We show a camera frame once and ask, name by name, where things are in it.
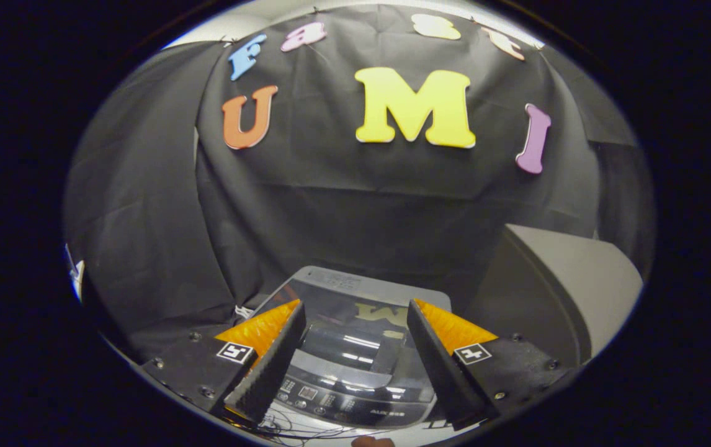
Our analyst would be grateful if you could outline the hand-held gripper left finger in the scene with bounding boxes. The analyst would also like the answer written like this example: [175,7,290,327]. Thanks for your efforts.
[143,299,308,426]

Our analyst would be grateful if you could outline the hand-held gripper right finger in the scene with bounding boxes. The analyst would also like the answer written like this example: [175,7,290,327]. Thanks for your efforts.
[406,299,570,431]

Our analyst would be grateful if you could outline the grey washing machine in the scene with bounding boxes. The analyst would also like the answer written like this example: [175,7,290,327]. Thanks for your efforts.
[241,266,452,435]

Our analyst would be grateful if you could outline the beige cabinet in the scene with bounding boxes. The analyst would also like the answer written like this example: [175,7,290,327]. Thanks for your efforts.
[464,223,645,367]

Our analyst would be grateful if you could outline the black floor cables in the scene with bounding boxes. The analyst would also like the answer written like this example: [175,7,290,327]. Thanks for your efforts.
[256,411,393,444]

